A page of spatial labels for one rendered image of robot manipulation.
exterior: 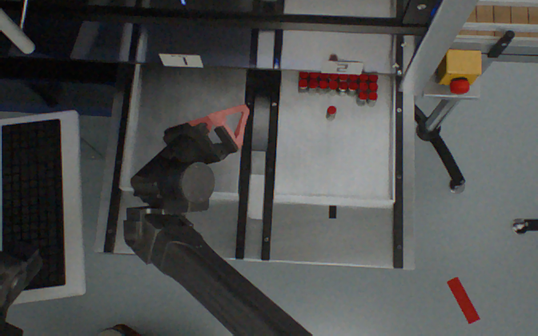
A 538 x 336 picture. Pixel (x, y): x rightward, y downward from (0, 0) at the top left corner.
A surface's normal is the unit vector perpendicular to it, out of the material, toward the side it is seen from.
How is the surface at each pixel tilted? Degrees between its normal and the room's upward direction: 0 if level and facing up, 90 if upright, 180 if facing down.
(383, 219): 0
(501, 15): 0
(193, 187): 49
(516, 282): 0
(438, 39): 90
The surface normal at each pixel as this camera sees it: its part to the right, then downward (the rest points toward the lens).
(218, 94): -0.02, -0.25
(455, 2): -0.06, 0.97
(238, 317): -0.67, -0.03
